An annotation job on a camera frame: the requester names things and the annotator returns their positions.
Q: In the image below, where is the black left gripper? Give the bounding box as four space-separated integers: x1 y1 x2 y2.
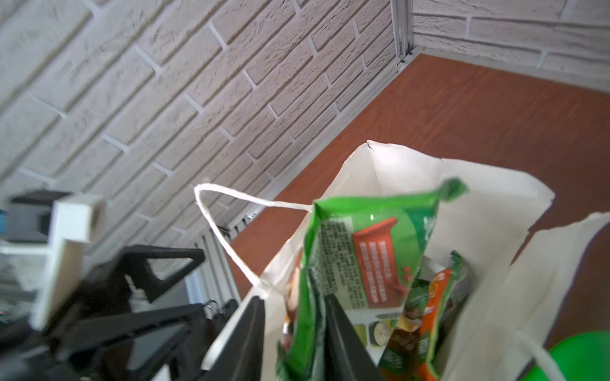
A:
1 244 210 380

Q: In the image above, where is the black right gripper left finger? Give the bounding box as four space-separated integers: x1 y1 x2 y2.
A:
200 296 265 380

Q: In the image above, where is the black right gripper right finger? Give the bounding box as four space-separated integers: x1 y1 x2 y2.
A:
324 295 381 381

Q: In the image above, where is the orange green condiment packet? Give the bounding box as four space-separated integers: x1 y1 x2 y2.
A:
378 251 472 380

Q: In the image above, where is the green white condiment packet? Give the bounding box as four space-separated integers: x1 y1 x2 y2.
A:
276 178 468 380

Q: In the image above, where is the brown paper bag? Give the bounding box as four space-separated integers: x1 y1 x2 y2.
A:
195 141 609 380

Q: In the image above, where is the green plastic basket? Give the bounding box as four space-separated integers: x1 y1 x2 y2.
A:
521 331 609 381

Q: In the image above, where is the aluminium corner post left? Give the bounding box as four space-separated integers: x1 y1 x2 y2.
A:
390 0 415 62

